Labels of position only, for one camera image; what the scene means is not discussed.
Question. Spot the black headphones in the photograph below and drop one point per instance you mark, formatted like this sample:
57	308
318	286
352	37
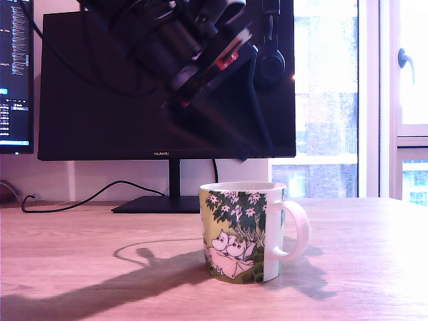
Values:
272	67

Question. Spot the black Huawei monitor with stand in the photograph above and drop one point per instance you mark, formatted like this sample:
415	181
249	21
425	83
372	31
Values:
100	127

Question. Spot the white mug with cartoon print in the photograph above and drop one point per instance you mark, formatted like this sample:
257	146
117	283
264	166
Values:
234	234

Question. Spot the monitor with lit code screen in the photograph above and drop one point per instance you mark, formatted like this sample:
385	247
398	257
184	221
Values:
16	67

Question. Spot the white window frame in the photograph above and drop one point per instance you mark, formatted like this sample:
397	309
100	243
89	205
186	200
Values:
368	100

